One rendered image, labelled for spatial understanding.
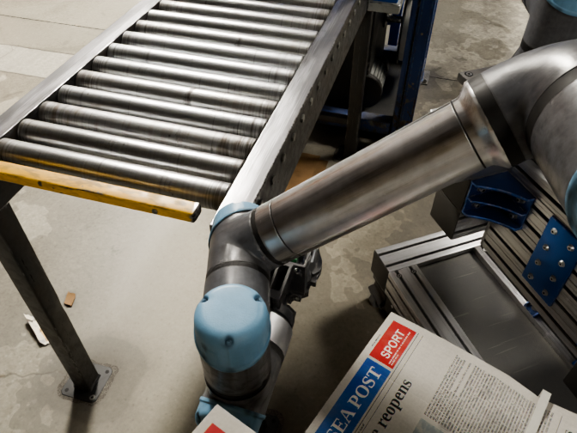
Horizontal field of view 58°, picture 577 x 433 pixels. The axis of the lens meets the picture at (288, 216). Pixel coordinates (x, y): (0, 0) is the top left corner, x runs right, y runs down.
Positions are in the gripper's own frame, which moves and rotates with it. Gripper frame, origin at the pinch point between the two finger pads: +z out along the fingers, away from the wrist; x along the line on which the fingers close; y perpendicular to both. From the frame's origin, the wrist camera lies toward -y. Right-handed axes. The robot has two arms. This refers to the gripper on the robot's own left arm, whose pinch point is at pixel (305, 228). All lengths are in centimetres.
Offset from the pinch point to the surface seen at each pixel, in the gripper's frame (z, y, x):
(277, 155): 12.3, 3.4, 8.5
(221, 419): -45, 30, -6
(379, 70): 147, -51, 6
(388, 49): 192, -63, 7
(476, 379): -23.2, 6.3, -25.8
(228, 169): 6.9, 2.9, 15.6
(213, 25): 59, 3, 40
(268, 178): 6.8, 2.8, 8.4
